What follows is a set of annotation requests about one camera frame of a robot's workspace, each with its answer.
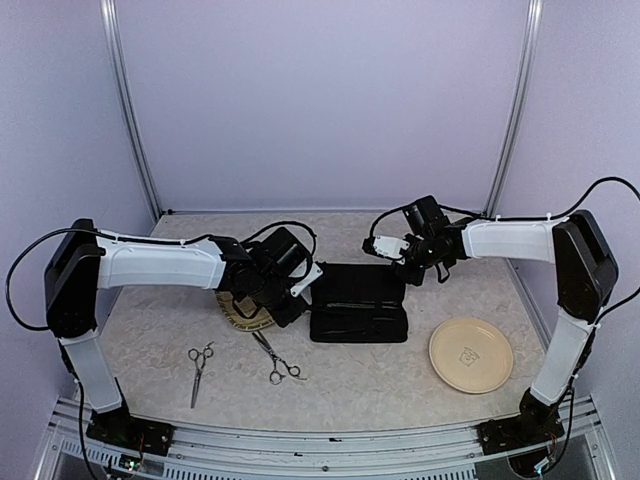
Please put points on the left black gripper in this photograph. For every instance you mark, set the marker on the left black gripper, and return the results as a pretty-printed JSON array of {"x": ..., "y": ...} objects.
[{"x": 284, "y": 317}]

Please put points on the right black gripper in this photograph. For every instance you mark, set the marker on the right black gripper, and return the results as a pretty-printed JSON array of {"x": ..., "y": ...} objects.
[{"x": 415, "y": 278}]

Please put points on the black zippered tool case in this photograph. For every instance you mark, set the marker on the black zippered tool case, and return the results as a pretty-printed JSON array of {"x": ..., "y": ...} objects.
[{"x": 358, "y": 304}]

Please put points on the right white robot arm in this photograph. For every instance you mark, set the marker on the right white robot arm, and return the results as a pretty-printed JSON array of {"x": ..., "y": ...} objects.
[{"x": 571, "y": 248}]

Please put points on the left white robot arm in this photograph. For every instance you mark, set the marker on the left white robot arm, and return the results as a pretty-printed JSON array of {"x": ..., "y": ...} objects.
[{"x": 89, "y": 260}]

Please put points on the woven bamboo tray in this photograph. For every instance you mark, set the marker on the woven bamboo tray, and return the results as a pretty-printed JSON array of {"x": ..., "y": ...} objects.
[{"x": 244, "y": 316}]

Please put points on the silver scissors left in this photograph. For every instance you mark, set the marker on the silver scissors left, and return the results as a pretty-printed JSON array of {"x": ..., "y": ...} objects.
[{"x": 199, "y": 357}]

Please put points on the silver thinning scissors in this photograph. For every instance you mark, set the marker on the silver thinning scissors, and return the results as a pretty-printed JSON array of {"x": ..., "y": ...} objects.
[{"x": 280, "y": 368}]

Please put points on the beige round plate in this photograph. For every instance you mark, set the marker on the beige round plate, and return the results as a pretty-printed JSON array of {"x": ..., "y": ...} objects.
[{"x": 471, "y": 355}]

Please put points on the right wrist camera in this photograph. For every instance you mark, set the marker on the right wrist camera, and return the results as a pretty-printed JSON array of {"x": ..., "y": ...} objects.
[{"x": 385, "y": 247}]

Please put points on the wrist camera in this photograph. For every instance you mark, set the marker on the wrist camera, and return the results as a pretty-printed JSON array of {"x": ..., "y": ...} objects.
[
  {"x": 307, "y": 278},
  {"x": 385, "y": 247}
]

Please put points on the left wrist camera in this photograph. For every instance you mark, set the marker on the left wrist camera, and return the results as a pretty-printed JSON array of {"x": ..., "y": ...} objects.
[{"x": 307, "y": 278}]

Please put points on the right aluminium frame post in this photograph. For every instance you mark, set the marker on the right aluminium frame post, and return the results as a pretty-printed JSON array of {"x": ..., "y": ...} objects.
[{"x": 524, "y": 71}]

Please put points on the aluminium frame post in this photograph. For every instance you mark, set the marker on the aluminium frame post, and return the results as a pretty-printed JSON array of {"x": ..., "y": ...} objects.
[
  {"x": 116, "y": 52},
  {"x": 524, "y": 71}
]

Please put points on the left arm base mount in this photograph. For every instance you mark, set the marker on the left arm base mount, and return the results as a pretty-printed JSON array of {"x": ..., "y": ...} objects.
[{"x": 119, "y": 428}]

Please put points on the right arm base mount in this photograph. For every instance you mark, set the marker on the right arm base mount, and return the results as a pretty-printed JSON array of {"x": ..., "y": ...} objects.
[{"x": 535, "y": 423}]

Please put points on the front aluminium rail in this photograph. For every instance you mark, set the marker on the front aluminium rail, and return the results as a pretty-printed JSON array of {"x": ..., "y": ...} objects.
[{"x": 204, "y": 452}]

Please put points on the left aluminium frame post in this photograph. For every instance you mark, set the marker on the left aluminium frame post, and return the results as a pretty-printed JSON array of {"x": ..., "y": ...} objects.
[{"x": 116, "y": 52}]

